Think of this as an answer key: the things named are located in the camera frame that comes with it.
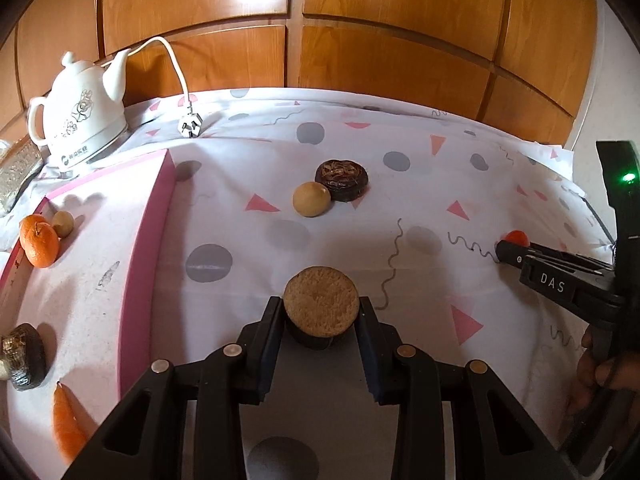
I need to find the patterned white tablecloth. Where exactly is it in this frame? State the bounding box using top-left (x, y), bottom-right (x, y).
top-left (0, 87), bottom-right (617, 480)

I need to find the orange carrot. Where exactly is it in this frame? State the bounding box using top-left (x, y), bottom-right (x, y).
top-left (52, 382), bottom-right (90, 465)

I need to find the pink rimmed shallow tray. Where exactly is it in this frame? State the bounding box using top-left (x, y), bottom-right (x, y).
top-left (0, 150), bottom-right (177, 480)

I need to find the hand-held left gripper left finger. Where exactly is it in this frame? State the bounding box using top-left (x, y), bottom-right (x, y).
top-left (62, 296), bottom-right (285, 480)

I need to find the silver ornate tissue box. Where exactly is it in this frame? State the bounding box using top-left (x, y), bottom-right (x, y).
top-left (0, 139), bottom-right (44, 218)

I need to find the silver kettle base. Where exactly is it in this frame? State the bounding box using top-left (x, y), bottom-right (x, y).
top-left (45, 125), bottom-right (131, 179)

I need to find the white power cord with plug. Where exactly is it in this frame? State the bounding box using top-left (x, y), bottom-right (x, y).
top-left (100, 36), bottom-right (203, 138)

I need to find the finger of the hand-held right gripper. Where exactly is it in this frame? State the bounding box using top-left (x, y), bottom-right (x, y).
top-left (495, 241), bottom-right (536, 271)
top-left (530, 243), bottom-right (613, 273)

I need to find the small yellow round fruit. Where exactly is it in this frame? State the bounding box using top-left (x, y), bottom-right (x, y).
top-left (52, 211), bottom-right (76, 238)

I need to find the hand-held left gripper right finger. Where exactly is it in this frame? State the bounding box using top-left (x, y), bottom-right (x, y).
top-left (357, 297), bottom-right (576, 480)

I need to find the small tan potato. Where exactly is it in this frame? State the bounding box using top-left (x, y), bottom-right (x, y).
top-left (292, 182), bottom-right (332, 218)

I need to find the white floral ceramic kettle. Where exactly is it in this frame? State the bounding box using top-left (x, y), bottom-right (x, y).
top-left (27, 51), bottom-right (132, 161)

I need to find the person's right hand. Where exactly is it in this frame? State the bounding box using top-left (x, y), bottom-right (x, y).
top-left (566, 325), bottom-right (640, 416)

